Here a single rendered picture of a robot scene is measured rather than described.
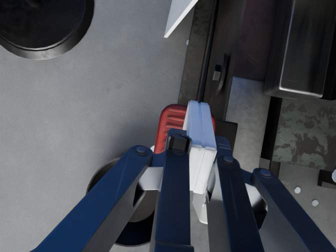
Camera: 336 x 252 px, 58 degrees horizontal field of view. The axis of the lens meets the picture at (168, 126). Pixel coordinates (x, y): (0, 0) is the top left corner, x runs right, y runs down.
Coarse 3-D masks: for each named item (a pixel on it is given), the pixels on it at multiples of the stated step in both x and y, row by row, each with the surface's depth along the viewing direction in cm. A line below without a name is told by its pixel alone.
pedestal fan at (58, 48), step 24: (0, 0) 104; (24, 0) 104; (48, 0) 104; (72, 0) 104; (0, 24) 104; (24, 24) 104; (48, 24) 104; (72, 24) 104; (24, 48) 104; (48, 48) 104
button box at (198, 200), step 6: (216, 0) 84; (216, 6) 84; (216, 12) 83; (210, 36) 82; (210, 42) 82; (210, 48) 82; (204, 72) 81; (204, 78) 80; (204, 84) 80; (204, 90) 80; (198, 198) 50; (198, 204) 49; (198, 210) 48; (204, 210) 45; (198, 216) 46; (204, 216) 45; (204, 222) 45
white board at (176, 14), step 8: (176, 0) 98; (184, 0) 84; (192, 0) 74; (176, 8) 94; (184, 8) 81; (168, 16) 107; (176, 16) 91; (168, 24) 103; (176, 24) 93; (168, 32) 102
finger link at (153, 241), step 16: (176, 144) 15; (176, 160) 15; (176, 176) 13; (160, 192) 12; (176, 192) 12; (160, 208) 11; (176, 208) 11; (160, 224) 11; (176, 224) 11; (160, 240) 9; (176, 240) 10
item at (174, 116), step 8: (176, 104) 32; (168, 112) 32; (176, 112) 32; (184, 112) 31; (160, 120) 32; (168, 120) 32; (176, 120) 32; (160, 128) 32; (168, 128) 32; (160, 136) 31; (160, 144) 31; (160, 152) 31
